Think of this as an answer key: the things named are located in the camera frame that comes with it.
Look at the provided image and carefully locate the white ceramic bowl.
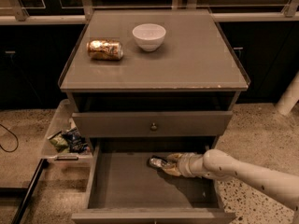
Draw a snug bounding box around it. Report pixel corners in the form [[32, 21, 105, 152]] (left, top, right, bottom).
[[132, 23, 166, 51]]

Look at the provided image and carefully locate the green snack bag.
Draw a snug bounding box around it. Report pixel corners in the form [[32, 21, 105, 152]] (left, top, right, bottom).
[[49, 133, 69, 152]]

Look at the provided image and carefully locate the gold crushed can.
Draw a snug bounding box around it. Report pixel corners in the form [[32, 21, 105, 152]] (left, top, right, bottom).
[[87, 39, 123, 61]]

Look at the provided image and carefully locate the grey open lower drawer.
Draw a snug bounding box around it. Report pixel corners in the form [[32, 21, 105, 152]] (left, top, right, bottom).
[[72, 137, 235, 224]]

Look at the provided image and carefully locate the black metal floor frame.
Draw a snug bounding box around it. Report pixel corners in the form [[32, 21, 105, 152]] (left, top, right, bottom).
[[0, 159, 49, 224]]

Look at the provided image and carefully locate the grey upper drawer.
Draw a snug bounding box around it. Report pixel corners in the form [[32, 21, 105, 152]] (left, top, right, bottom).
[[71, 96, 234, 139]]

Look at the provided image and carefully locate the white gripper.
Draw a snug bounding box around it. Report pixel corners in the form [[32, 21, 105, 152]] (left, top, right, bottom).
[[162, 153, 203, 177]]

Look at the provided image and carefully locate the silver blue redbull can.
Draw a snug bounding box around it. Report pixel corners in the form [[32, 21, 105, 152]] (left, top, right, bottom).
[[149, 156, 169, 169]]

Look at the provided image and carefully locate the brass drawer knob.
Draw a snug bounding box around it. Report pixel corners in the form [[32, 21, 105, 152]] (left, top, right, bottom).
[[150, 122, 158, 132]]

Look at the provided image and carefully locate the dark blue snack bag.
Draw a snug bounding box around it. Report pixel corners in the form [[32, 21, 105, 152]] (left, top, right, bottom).
[[62, 128, 88, 153]]

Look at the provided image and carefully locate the metal window railing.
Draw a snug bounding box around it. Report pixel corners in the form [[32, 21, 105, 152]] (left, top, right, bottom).
[[0, 0, 299, 24]]

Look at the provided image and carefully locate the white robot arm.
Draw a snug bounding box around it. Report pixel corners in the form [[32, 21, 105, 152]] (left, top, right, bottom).
[[162, 149, 299, 224]]

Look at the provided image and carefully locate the clear plastic storage bin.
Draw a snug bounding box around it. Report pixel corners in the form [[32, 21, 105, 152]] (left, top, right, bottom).
[[41, 99, 93, 164]]

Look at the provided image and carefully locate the grey drawer cabinet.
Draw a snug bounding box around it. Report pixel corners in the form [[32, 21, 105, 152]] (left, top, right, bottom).
[[57, 8, 251, 224]]

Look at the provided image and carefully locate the black floor cable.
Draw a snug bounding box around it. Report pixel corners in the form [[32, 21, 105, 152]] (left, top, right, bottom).
[[0, 123, 20, 153]]

